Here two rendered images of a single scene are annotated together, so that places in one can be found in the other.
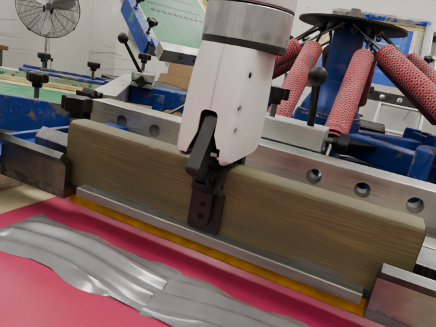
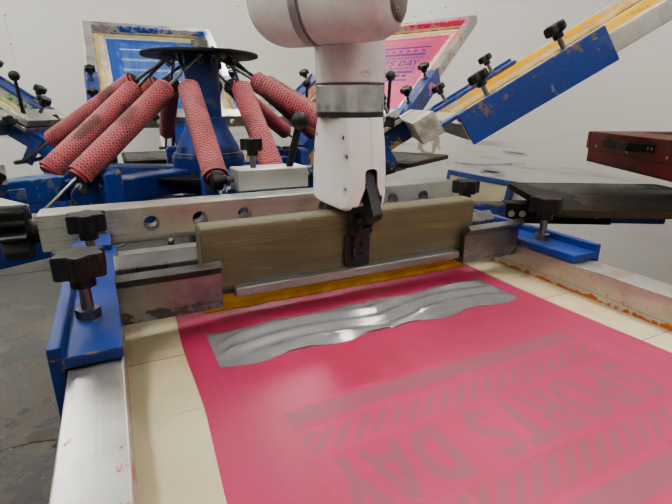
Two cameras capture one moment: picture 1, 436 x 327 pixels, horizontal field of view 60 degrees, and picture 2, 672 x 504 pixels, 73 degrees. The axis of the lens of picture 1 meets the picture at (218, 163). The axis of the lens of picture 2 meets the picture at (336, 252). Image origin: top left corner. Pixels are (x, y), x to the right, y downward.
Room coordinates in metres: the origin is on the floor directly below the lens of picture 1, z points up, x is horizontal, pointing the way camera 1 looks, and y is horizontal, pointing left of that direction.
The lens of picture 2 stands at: (-0.01, 0.39, 1.18)
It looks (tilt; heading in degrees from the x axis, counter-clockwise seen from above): 18 degrees down; 314
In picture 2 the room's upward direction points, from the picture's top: straight up
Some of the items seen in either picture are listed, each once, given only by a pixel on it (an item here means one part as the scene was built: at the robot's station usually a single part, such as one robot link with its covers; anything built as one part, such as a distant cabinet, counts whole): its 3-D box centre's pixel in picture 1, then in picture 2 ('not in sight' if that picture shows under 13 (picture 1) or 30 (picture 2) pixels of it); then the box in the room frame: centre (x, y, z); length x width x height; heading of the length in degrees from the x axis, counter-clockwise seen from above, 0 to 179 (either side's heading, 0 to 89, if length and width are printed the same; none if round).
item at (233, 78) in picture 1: (234, 96); (349, 155); (0.35, 0.00, 1.12); 0.10 x 0.07 x 0.11; 160
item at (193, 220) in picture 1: (202, 200); (361, 241); (0.32, 0.01, 1.03); 0.03 x 0.03 x 0.07; 70
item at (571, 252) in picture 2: not in sight; (496, 242); (0.28, -0.27, 0.97); 0.30 x 0.05 x 0.07; 160
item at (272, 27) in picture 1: (250, 27); (347, 98); (0.35, 0.00, 1.18); 0.09 x 0.07 x 0.03; 160
